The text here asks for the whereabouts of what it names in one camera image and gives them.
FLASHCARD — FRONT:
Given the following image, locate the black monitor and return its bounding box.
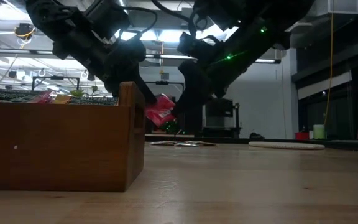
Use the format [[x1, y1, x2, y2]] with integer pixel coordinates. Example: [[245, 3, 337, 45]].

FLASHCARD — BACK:
[[205, 98, 234, 118]]

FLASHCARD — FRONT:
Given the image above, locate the pale green cup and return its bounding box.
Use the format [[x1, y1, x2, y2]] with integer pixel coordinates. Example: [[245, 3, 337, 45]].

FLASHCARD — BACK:
[[313, 124, 326, 140]]

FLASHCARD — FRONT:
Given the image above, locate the black low table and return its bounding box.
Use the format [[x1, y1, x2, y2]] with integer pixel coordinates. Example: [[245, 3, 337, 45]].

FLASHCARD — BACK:
[[202, 126, 242, 139]]

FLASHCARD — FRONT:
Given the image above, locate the round woven white mat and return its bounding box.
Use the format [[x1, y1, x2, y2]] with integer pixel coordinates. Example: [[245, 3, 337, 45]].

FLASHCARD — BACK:
[[249, 141, 326, 151]]

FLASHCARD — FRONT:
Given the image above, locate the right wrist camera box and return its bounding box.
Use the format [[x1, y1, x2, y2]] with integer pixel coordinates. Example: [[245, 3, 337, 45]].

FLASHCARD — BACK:
[[193, 0, 241, 32]]

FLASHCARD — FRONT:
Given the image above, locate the long ceiling light bar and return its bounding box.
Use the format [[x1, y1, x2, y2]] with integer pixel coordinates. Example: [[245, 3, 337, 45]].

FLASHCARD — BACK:
[[144, 54, 282, 65]]

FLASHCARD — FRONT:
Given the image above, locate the black camera stand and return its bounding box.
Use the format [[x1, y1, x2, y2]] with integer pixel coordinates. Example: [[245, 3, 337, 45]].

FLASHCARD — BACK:
[[233, 102, 242, 128]]

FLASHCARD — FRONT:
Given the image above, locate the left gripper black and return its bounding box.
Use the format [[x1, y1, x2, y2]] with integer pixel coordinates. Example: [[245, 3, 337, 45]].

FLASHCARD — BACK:
[[85, 39, 158, 105]]

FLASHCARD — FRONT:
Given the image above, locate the wooden tea organizer box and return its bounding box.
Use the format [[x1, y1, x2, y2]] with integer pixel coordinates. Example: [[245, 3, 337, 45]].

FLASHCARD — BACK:
[[0, 81, 146, 192]]

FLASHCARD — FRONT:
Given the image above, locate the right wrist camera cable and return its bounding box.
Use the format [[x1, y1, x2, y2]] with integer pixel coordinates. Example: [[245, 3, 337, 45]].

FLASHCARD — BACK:
[[150, 0, 208, 35]]

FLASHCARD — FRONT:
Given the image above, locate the hanging cord reel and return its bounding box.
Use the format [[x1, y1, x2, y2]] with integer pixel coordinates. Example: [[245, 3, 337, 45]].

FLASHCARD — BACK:
[[14, 22, 36, 40]]

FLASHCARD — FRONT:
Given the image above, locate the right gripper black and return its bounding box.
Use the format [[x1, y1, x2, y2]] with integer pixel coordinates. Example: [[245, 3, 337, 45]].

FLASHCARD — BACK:
[[172, 32, 229, 121]]

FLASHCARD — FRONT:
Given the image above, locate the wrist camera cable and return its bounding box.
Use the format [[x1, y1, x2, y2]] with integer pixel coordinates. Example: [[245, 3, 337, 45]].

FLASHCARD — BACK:
[[150, 0, 208, 35], [116, 5, 158, 43]]

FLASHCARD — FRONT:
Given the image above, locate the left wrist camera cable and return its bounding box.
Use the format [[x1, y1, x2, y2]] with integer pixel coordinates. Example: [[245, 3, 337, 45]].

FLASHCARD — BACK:
[[116, 5, 158, 43]]

